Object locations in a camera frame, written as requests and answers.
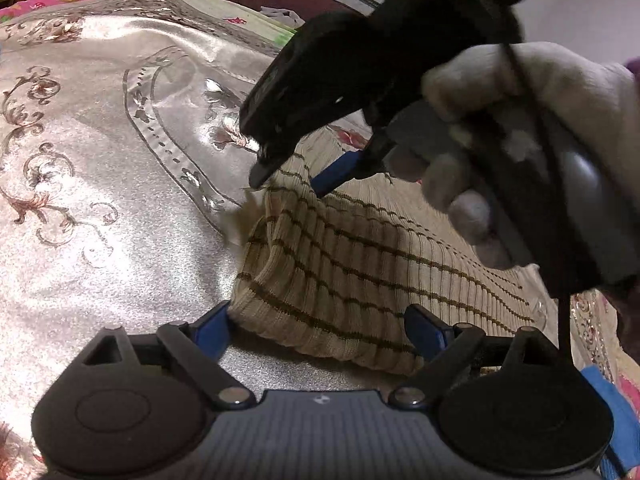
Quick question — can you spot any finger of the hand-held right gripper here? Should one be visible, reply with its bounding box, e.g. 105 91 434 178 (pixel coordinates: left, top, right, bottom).
248 144 288 189
310 127 398 199

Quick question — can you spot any silver floral satin blanket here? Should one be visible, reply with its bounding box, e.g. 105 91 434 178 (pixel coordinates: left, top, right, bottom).
0 0 640 480

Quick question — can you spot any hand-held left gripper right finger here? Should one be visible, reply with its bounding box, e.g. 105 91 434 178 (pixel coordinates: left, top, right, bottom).
390 304 577 411

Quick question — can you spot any black cable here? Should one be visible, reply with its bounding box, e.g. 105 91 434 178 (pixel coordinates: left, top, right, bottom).
501 42 573 368

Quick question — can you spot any person's right hand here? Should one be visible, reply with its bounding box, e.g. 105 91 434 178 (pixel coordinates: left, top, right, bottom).
387 41 640 288

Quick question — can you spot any light green printed sheet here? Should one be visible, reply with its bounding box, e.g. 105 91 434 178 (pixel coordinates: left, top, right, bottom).
187 0 298 56

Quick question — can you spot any grey crumpled cloth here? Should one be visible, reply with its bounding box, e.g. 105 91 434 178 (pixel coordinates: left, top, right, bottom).
259 4 307 30

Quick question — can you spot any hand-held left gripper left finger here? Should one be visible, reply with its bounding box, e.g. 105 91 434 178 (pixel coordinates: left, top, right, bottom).
75 300 257 409

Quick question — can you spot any beige striped ribbed knit garment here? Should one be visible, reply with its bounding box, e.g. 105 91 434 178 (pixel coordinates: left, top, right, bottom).
232 127 551 377

